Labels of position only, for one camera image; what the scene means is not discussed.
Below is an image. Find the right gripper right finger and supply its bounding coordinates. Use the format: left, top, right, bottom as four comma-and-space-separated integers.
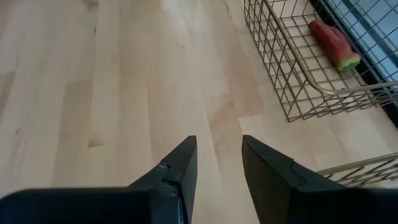
241, 134, 346, 224

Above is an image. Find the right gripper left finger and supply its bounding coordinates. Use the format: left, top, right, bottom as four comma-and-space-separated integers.
127, 135, 198, 224

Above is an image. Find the red pepper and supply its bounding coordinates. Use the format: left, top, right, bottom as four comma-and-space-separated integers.
307, 20, 362, 72

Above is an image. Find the metal wire basket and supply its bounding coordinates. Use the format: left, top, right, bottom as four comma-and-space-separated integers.
243, 0, 398, 123
317, 152, 398, 189

